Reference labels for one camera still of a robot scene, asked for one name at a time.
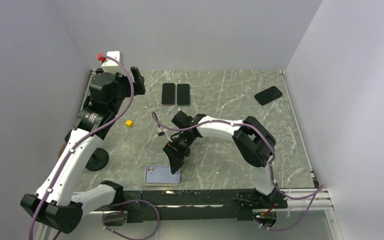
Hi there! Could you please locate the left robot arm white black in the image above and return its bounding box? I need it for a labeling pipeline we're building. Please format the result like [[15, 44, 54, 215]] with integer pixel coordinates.
[[20, 66, 146, 234]]

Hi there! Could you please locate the black phone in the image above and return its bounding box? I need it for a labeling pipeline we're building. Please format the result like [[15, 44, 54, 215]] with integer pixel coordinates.
[[254, 86, 283, 106], [161, 82, 176, 106]]

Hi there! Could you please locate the wooden mallet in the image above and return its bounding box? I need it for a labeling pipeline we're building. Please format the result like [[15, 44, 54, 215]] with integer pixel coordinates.
[[58, 142, 67, 158]]

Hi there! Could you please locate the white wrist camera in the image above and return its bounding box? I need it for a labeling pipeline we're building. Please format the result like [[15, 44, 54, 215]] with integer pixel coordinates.
[[97, 50, 124, 75], [157, 128, 172, 142]]

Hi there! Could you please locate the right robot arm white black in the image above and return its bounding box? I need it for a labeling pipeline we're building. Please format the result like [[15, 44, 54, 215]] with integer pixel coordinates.
[[163, 111, 278, 208]]

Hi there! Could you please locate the black base frame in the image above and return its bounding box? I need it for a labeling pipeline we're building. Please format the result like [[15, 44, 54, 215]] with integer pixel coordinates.
[[98, 188, 288, 223]]

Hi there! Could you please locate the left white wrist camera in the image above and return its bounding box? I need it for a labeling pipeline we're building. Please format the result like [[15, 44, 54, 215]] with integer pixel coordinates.
[[97, 50, 124, 75]]

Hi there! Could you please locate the white phone case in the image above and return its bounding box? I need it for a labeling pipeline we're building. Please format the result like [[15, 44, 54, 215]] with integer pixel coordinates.
[[144, 181, 180, 187]]

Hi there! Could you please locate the small yellow cube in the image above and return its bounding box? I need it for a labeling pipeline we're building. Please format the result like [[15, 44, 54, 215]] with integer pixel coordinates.
[[125, 120, 134, 128]]

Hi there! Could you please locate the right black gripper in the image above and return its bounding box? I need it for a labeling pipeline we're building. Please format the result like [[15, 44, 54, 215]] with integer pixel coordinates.
[[163, 132, 197, 175]]

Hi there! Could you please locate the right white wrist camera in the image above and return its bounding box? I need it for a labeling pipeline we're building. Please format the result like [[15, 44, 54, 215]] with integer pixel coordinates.
[[157, 128, 172, 142]]

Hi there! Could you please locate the black round stand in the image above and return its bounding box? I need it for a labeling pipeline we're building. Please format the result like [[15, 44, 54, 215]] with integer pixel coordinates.
[[85, 147, 110, 172]]

